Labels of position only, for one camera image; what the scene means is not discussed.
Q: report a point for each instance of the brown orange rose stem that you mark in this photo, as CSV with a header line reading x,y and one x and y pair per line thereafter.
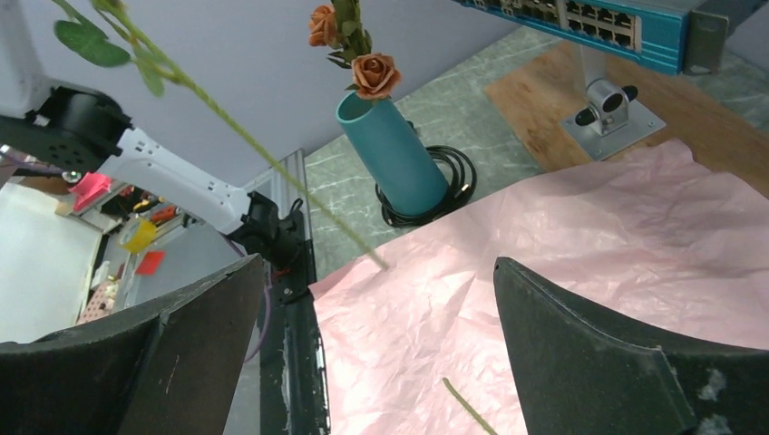
x,y
337,25

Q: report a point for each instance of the teal vase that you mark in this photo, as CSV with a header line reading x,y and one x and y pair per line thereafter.
x,y
391,151

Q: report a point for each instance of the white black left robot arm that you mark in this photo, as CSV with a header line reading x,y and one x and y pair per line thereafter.
x,y
79,129

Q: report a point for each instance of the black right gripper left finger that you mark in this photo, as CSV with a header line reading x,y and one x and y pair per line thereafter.
x,y
166,366

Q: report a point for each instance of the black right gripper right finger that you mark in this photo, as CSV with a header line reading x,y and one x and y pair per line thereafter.
x,y
582,368

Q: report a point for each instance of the grey metal stand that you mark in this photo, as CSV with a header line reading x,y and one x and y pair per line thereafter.
x,y
612,119

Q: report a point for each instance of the grey teal network switch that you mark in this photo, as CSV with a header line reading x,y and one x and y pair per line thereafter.
x,y
666,36

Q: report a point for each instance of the brown wooden board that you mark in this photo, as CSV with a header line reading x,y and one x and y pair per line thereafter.
x,y
536,98

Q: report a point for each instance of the small cream rose stem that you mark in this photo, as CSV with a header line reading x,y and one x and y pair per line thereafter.
x,y
476,416

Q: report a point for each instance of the green leafy flower stem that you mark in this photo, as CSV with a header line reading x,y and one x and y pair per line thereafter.
x,y
85,38

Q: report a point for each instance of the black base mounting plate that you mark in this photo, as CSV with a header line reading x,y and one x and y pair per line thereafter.
x,y
292,363

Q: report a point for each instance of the pink purple wrapping paper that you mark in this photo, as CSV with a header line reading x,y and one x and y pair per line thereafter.
x,y
656,236

